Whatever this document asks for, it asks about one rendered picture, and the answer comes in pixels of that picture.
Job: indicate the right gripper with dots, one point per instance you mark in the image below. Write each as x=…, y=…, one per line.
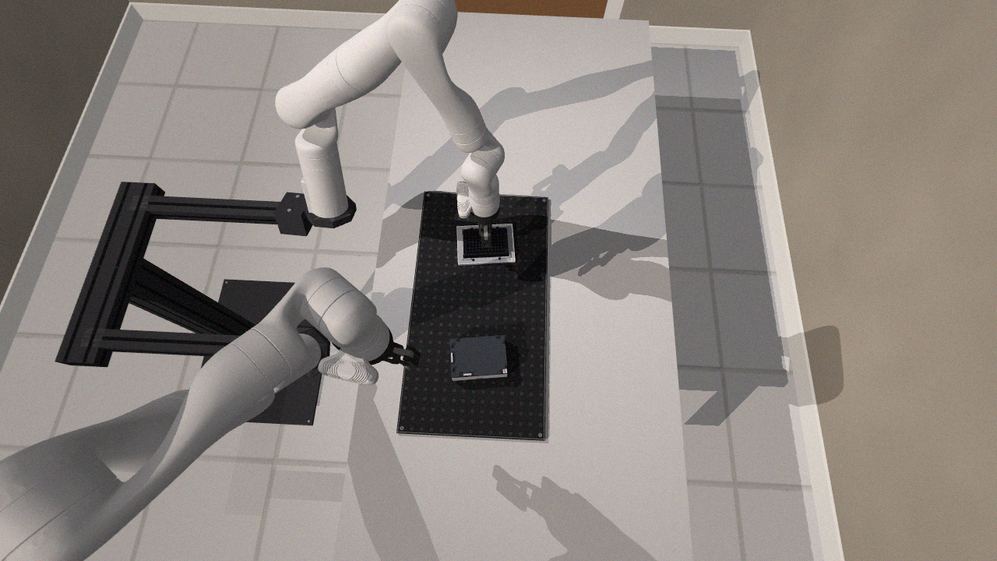
x=394, y=350

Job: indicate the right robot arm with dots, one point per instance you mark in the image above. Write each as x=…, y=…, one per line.
x=60, y=500

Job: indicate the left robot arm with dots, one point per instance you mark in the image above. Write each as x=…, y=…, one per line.
x=415, y=33

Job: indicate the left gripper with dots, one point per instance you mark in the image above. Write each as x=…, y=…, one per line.
x=485, y=223

